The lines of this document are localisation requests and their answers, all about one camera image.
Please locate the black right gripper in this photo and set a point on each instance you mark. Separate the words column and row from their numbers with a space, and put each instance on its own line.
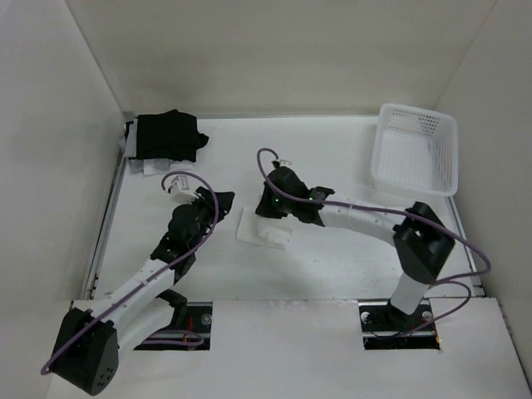
column 266, row 209

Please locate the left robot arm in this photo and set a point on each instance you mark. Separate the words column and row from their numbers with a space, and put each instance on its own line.
column 91, row 342

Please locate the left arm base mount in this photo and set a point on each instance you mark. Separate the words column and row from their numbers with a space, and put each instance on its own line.
column 188, row 330

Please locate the white tank top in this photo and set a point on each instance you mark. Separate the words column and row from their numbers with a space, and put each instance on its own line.
column 262, row 232

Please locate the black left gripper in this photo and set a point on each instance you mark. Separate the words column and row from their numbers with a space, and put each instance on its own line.
column 204, row 198

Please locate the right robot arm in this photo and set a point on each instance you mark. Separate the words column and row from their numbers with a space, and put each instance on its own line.
column 421, row 245

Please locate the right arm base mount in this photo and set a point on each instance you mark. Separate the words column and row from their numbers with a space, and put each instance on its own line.
column 386, row 328

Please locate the folded black tank top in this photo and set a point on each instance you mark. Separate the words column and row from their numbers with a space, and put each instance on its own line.
column 172, row 135

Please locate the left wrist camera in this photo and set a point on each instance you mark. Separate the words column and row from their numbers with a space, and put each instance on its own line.
column 180, row 184

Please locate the white plastic basket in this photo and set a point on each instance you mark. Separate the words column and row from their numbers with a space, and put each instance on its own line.
column 415, row 152

